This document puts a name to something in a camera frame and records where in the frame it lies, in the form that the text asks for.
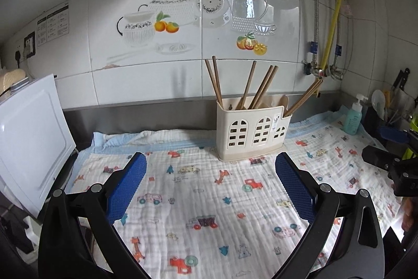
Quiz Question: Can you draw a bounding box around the brown wooden chopstick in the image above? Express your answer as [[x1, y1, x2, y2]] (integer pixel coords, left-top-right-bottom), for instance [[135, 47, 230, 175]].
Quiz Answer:
[[248, 65, 274, 110], [205, 59, 222, 107], [282, 76, 325, 118], [282, 77, 322, 118], [239, 61, 257, 110], [253, 66, 278, 109], [212, 56, 223, 108]]

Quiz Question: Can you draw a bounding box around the blue trimmed underlying cloth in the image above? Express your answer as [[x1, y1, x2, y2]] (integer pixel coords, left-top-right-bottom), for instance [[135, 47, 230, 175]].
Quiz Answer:
[[89, 105, 370, 155]]

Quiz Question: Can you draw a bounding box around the teal soap dispenser bottle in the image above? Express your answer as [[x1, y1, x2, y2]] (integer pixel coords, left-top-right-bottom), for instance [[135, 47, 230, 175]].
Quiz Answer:
[[343, 93, 368, 135]]

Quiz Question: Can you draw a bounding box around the white plate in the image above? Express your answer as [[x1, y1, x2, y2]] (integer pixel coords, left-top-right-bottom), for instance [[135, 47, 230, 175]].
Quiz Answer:
[[371, 89, 385, 120]]

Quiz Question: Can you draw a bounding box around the white patterned cloth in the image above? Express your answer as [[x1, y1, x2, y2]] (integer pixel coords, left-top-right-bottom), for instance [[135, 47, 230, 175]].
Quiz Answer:
[[66, 140, 401, 278]]

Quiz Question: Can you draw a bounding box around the cream plastic utensil holder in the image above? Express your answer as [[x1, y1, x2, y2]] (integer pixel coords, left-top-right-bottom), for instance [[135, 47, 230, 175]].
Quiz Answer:
[[216, 94, 291, 161]]

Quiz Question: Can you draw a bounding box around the black knife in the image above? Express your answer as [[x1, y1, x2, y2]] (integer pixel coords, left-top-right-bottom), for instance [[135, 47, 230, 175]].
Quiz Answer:
[[391, 68, 410, 91]]

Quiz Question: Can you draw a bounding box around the white microwave oven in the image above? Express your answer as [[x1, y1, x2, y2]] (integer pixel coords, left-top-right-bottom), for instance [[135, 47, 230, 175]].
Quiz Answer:
[[1, 74, 76, 218]]

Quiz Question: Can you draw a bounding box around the metal water valve with hose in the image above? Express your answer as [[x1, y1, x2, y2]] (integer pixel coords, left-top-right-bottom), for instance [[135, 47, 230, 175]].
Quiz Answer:
[[328, 12, 344, 81]]

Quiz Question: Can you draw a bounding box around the yellow gas hose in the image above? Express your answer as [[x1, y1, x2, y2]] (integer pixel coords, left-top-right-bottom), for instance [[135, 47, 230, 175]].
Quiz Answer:
[[318, 0, 344, 71]]

